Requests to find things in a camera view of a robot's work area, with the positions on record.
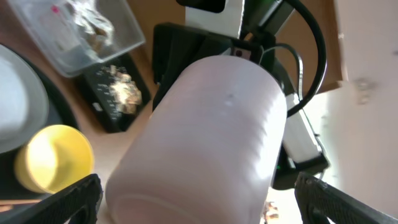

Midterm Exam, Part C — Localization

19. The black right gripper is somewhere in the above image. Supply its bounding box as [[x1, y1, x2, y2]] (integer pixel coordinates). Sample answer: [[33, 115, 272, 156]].
[[152, 22, 277, 111]]

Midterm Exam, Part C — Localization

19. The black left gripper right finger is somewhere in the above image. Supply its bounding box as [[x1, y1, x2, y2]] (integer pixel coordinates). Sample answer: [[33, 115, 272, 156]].
[[295, 172, 397, 224]]

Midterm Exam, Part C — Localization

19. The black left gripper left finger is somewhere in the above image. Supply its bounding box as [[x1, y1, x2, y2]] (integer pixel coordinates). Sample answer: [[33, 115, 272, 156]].
[[1, 174, 103, 224]]

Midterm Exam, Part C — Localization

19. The yellow bowl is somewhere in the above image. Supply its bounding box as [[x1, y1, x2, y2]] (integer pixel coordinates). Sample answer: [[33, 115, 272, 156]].
[[14, 124, 95, 194]]

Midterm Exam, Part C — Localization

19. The pink cup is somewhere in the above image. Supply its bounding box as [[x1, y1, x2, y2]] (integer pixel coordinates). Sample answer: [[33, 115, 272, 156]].
[[104, 55, 288, 224]]

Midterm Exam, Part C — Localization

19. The pale green plate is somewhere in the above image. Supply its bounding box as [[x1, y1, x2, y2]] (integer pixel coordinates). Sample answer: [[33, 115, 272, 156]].
[[1, 45, 49, 153]]

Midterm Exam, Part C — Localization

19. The food scraps pile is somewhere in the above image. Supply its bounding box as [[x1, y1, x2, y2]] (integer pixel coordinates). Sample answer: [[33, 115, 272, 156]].
[[105, 65, 142, 114]]

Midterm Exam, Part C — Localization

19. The black rectangular tray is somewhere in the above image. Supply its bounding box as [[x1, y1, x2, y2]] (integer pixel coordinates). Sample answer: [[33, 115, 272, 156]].
[[75, 54, 151, 133]]

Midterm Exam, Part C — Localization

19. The crumpled white paper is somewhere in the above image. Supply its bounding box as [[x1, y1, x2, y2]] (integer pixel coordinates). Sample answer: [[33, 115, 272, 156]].
[[64, 0, 114, 55]]

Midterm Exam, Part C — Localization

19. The round black tray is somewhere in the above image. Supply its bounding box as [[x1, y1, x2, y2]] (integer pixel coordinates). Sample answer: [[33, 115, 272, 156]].
[[1, 54, 79, 200]]

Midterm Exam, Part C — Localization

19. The clear plastic bin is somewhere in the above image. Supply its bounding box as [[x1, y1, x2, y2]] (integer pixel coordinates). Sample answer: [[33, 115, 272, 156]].
[[7, 0, 146, 78]]

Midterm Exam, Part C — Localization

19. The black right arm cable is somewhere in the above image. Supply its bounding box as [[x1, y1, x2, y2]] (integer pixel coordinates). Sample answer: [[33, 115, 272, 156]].
[[261, 0, 328, 118]]

